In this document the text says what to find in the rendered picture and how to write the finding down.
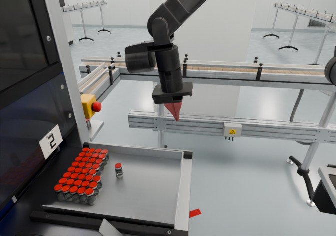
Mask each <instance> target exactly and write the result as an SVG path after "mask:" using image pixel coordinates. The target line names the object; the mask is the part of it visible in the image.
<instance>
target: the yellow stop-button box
mask: <svg viewBox="0 0 336 236"><path fill-rule="evenodd" d="M80 97H81V101H82V106H83V110H84V115H85V119H91V118H92V117H93V116H94V115H95V113H96V112H94V110H93V106H94V103H95V102H97V100H96V96H95V95H92V94H80Z"/></svg>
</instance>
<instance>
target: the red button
mask: <svg viewBox="0 0 336 236"><path fill-rule="evenodd" d="M101 110H102V104H101V103H100V102H95V103H94V104H93V111H94V112H96V113H99V112H100V111H101Z"/></svg>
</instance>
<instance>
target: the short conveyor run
mask: <svg viewBox="0 0 336 236"><path fill-rule="evenodd" d="M104 66H106V64H105V62H104V63H103V64H102V65H100V66H99V67H98V68H97V69H95V70H94V71H91V69H90V65H87V66H86V68H88V70H87V73H88V76H86V77H85V78H84V79H83V80H81V81H80V82H79V83H78V88H79V92H80V94H83V95H95V97H96V102H100V103H101V104H102V102H103V101H104V100H105V99H106V98H107V97H108V95H109V94H110V93H111V92H112V91H113V90H114V88H115V87H116V86H117V85H118V84H119V82H120V81H121V74H120V69H119V68H116V69H112V68H113V67H114V66H115V64H114V63H113V64H111V65H110V66H108V68H105V67H104Z"/></svg>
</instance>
